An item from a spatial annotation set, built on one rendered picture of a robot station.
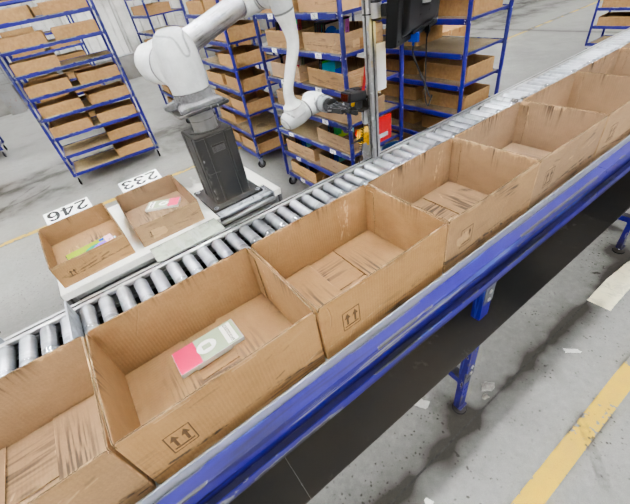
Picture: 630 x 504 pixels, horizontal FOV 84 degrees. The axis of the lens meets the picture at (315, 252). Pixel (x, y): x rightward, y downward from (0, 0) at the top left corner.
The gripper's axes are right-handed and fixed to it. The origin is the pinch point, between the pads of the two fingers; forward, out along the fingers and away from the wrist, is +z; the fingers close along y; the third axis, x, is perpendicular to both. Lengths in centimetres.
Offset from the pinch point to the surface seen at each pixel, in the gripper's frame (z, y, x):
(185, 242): 10, -103, 20
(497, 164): 90, -18, -5
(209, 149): -6, -76, -7
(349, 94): 13.0, -11.7, -13.4
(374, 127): 17.0, -1.2, 4.4
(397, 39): 30.4, 0.6, -33.1
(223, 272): 73, -105, -6
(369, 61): 16.5, -2.0, -24.8
